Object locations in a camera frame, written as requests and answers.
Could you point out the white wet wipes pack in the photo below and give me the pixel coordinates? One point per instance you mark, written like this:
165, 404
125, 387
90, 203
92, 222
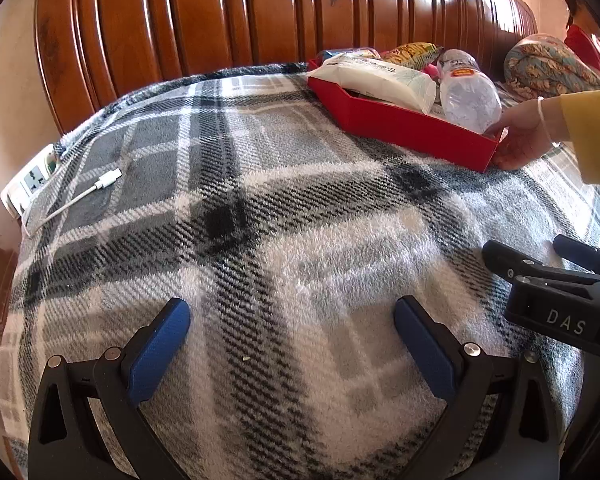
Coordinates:
380, 80

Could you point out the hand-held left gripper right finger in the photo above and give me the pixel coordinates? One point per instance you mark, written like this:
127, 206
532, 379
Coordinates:
422, 347

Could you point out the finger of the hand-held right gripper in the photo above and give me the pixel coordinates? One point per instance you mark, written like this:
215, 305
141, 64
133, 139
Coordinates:
510, 260
587, 255

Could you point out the white power strip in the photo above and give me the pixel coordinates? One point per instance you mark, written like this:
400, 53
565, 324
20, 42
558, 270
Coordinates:
30, 180

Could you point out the clear plastic bottle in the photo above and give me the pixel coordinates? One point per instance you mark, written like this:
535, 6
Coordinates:
467, 100

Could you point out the person's right hand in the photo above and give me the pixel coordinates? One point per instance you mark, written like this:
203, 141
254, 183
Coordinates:
522, 135

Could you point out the red container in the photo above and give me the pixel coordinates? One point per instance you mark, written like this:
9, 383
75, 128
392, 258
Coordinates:
405, 125

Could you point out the brown wooden headboard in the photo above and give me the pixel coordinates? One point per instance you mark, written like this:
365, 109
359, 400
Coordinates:
230, 15

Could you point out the grey plaid fleece blanket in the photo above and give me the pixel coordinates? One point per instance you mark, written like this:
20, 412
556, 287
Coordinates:
280, 260

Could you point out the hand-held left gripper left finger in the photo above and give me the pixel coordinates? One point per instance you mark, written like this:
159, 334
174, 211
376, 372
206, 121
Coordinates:
160, 350

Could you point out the yellow snack bag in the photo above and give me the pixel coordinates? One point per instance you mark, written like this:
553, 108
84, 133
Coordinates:
412, 54

